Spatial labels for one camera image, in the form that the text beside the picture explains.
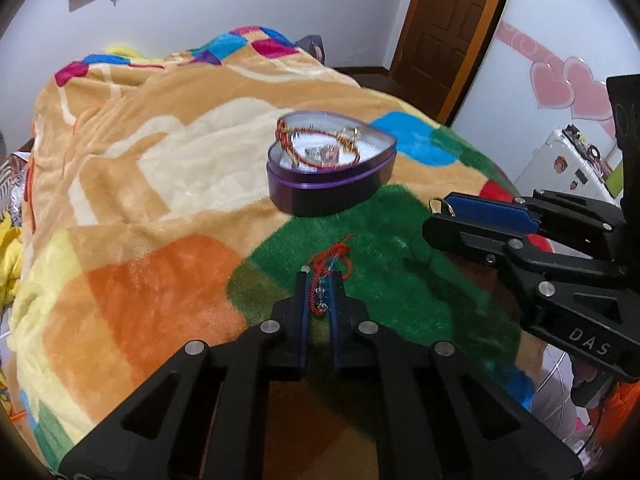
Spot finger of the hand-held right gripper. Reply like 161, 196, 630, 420
442, 189, 627, 242
422, 213, 627, 312

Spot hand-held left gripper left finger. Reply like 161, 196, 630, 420
57, 266, 313, 480

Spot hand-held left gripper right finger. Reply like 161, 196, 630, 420
327, 270, 586, 480

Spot red beaded string bracelet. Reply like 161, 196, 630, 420
307, 234, 357, 319

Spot purple heart-shaped tin box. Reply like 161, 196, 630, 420
266, 112, 399, 217

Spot red rope bracelet gold charms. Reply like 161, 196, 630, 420
275, 119, 362, 170

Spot white suitcase with stickers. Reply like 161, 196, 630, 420
512, 127, 624, 207

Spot white electric fan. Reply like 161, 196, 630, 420
531, 347, 582, 442

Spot orange garment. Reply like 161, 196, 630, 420
596, 379, 640, 480

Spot cosmetics on suitcase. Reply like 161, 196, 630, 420
561, 124, 609, 172

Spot white wardrobe door pink hearts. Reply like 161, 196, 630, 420
450, 0, 640, 202

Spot colourful checked plush blanket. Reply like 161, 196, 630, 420
7, 25, 543, 480

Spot brown wooden door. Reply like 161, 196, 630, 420
390, 0, 502, 112

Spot grey bag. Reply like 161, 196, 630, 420
295, 34, 329, 67

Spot yellow cloth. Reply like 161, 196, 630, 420
0, 209, 24, 312

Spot striped patterned cloth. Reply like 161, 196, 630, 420
0, 151, 34, 222

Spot wooden wardrobe frame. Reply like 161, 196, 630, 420
440, 0, 519, 127

